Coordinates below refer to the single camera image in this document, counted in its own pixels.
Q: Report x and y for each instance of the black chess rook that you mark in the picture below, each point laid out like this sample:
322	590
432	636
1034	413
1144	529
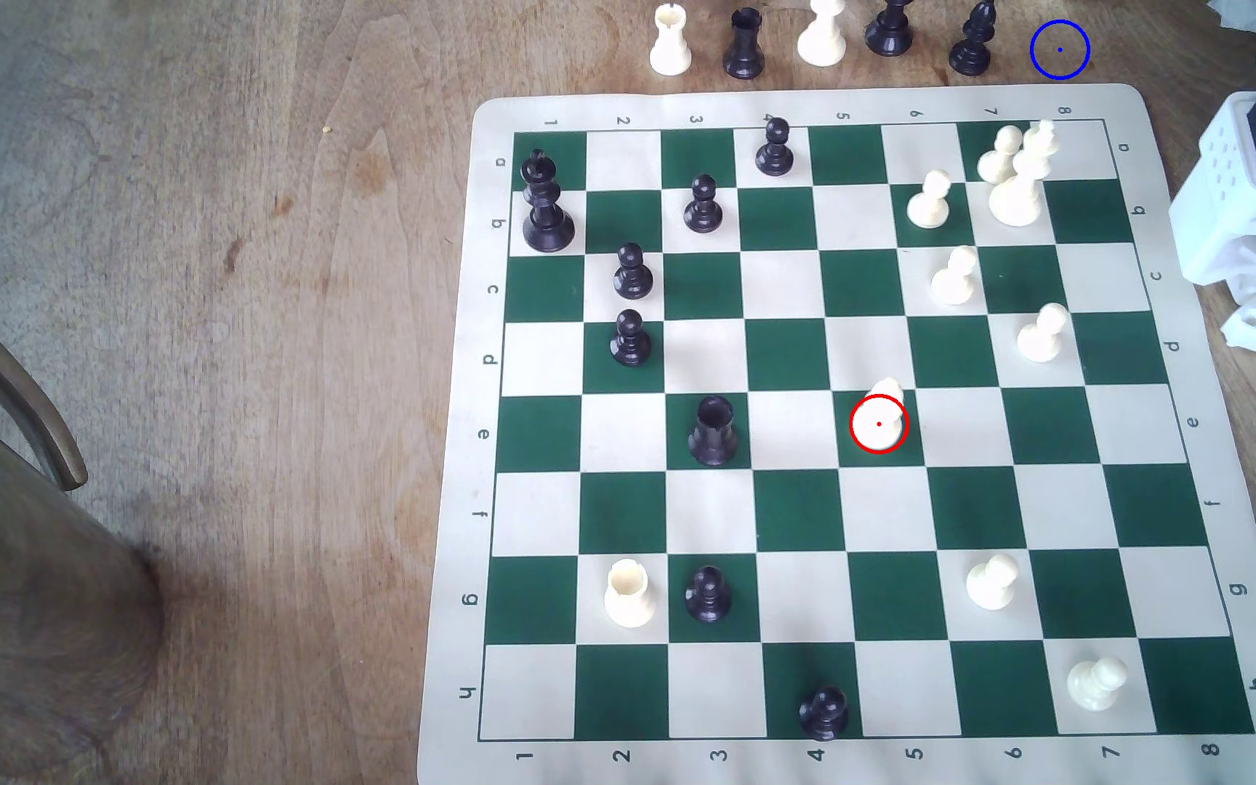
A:
744	49
713	436

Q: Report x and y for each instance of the white chess pawn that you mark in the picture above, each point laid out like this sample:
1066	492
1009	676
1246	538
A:
881	409
1092	685
953	281
997	158
1040	338
928	205
990	586

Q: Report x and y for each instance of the white chess rook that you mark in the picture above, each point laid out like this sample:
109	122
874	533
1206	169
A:
671	44
628	597

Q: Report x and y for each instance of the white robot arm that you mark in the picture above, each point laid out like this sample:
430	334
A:
1222	207

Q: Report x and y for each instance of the white crumpled tissue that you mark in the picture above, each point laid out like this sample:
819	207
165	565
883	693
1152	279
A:
1230	11

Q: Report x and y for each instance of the green white chess mat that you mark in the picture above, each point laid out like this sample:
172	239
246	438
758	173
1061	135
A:
628	512

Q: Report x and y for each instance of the dark wooden chair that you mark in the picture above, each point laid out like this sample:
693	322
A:
28	611

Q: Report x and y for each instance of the black chess king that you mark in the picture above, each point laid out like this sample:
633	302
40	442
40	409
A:
546	218

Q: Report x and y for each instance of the black chess bishop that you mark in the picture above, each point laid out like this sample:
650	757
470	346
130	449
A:
973	49

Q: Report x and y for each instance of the black chess pawn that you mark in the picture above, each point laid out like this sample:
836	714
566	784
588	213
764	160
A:
774	155
629	344
632	277
823	715
702	209
708	597

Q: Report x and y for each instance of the white chess king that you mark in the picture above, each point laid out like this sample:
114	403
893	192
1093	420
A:
1021	202

